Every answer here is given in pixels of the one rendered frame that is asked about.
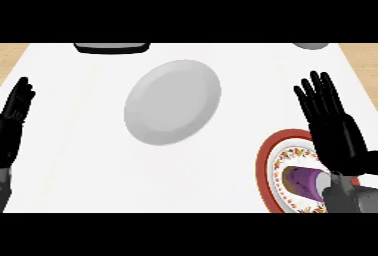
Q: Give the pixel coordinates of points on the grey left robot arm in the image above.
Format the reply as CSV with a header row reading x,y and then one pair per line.
x,y
3,190

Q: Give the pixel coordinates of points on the red-rimmed floral plate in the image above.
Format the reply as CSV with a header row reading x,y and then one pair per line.
x,y
269,166

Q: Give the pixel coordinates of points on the purple can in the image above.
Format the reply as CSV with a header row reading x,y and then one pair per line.
x,y
304,182

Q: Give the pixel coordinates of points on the grey round object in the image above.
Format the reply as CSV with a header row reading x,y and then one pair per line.
x,y
310,46

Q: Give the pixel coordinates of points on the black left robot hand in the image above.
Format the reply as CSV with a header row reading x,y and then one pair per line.
x,y
13,113

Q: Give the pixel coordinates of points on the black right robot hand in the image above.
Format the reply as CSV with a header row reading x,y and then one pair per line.
x,y
334,130

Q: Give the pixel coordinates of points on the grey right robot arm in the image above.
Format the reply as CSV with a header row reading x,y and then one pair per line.
x,y
350,195

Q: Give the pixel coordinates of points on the plain grey plate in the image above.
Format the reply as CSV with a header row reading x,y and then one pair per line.
x,y
171,102

